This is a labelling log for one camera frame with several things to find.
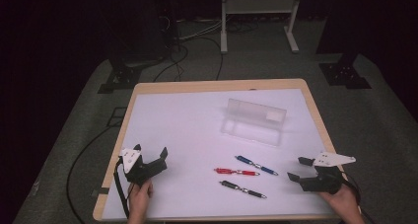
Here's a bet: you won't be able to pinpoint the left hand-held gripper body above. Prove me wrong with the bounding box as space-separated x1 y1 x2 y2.
119 147 169 187

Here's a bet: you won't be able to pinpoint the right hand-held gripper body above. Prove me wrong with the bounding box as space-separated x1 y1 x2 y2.
300 151 357 195

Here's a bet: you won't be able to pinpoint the person's left hand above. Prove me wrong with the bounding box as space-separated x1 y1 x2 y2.
127 179 155 218

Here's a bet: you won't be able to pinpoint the person's right hand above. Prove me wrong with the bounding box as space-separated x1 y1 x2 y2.
317 184 363 218

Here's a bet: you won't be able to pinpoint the white table mat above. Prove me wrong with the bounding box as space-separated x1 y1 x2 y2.
101 88 333 222

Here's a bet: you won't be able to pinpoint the black tape floor marking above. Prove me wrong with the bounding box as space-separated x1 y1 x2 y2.
107 106 128 127

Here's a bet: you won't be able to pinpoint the black tape strip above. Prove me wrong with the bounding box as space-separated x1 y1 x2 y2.
90 187 110 197

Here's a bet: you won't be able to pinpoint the blue pen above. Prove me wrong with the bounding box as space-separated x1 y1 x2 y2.
234 155 280 177

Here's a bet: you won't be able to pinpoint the clear plastic pencil case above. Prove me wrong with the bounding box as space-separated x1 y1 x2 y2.
219 98 288 148

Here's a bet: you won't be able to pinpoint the black pen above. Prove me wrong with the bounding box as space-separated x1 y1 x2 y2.
219 180 268 199

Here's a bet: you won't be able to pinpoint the red pen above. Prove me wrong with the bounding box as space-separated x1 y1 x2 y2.
213 167 261 178

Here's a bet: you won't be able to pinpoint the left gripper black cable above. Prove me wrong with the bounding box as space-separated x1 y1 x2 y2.
112 157 133 219

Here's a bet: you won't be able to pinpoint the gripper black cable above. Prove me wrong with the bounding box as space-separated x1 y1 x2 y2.
112 157 133 219
340 172 377 224

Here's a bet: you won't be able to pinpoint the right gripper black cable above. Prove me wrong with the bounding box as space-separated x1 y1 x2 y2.
340 172 377 224

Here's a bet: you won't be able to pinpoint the black floor cable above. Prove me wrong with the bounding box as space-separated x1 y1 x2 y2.
65 124 120 224
152 36 225 83

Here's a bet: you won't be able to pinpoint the black stand with base plate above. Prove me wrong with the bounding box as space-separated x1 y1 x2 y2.
97 36 167 95
315 0 373 91

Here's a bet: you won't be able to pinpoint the white floor cables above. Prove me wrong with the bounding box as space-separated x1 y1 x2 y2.
176 18 225 42

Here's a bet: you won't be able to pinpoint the white metal stand frame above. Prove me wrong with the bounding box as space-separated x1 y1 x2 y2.
220 0 305 55

